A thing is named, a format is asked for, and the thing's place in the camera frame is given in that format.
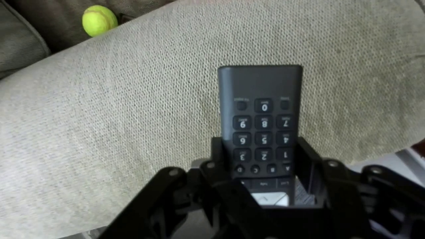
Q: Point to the dark grey remote control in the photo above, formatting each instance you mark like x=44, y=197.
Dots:
x=261, y=88

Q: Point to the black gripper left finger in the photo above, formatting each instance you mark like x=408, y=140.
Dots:
x=177, y=200

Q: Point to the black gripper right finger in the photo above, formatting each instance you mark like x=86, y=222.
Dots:
x=341, y=200

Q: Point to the beige fabric sofa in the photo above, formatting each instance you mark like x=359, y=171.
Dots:
x=133, y=111

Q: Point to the yellow-green tennis ball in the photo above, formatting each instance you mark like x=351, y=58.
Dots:
x=99, y=21

